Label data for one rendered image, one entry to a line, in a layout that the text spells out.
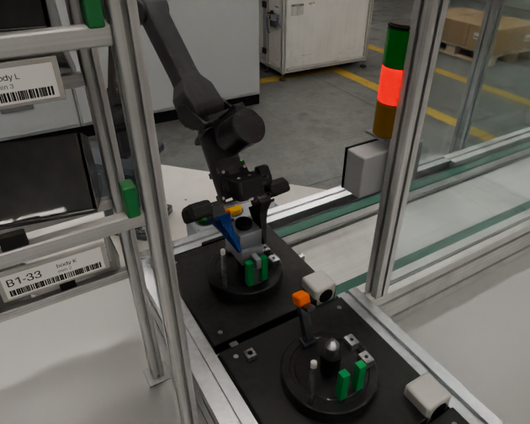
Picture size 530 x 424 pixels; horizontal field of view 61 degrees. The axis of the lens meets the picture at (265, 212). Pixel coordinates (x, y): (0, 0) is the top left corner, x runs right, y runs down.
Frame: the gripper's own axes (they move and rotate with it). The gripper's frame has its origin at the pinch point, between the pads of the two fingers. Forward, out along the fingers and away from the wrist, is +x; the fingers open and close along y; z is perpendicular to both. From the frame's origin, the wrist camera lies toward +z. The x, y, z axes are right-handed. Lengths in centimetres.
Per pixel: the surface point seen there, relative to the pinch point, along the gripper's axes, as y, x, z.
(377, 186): 16.6, 0.0, 16.0
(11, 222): -31.7, -7.7, 26.7
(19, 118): -26, -126, -290
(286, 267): 7.9, 9.5, -6.1
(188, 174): 12, -21, -62
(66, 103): 7, -129, -286
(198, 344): -13.8, 15.1, -0.8
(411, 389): 7.8, 28.0, 20.2
